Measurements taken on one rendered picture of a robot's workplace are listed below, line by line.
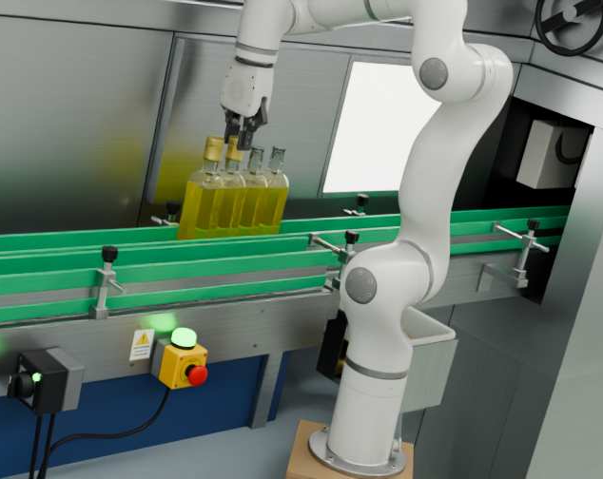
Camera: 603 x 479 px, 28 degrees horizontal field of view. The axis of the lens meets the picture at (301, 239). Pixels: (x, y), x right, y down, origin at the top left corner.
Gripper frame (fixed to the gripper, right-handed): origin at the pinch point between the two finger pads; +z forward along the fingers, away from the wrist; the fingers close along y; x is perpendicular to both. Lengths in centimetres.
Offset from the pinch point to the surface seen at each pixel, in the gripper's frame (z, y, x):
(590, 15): -33, 1, 106
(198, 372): 36.0, 25.7, -21.0
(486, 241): 26, 3, 86
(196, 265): 20.5, 14.0, -16.2
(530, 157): 9, -13, 118
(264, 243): 20.5, 6.4, 7.2
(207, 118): -0.3, -11.8, 1.4
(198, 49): -14.2, -11.7, -4.5
